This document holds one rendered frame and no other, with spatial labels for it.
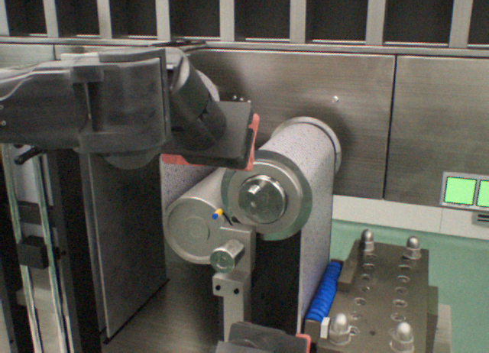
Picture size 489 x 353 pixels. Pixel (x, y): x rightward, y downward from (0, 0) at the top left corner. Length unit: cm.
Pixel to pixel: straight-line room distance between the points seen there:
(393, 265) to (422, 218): 255
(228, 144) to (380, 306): 51
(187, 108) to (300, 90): 61
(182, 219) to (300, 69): 41
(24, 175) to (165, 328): 44
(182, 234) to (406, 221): 287
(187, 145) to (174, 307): 67
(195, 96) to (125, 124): 10
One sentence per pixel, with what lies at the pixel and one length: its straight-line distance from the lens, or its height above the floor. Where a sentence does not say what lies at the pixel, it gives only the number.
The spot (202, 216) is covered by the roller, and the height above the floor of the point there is 120.
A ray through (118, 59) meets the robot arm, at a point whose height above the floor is 149.
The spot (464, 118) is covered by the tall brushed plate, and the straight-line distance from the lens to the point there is 103.
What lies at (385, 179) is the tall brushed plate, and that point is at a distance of 108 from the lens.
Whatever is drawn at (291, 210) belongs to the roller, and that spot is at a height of 124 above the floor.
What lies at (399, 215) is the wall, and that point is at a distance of 361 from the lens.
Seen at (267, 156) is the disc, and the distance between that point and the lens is 75.
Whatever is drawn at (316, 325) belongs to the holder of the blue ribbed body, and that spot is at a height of 103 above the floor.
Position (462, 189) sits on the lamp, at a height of 119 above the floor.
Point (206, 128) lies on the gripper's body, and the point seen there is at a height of 141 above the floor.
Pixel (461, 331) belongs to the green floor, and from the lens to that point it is 279.
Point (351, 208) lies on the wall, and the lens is 364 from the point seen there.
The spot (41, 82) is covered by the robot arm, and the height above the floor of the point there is 148.
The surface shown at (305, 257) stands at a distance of 82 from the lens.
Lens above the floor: 153
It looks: 19 degrees down
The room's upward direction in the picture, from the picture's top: straight up
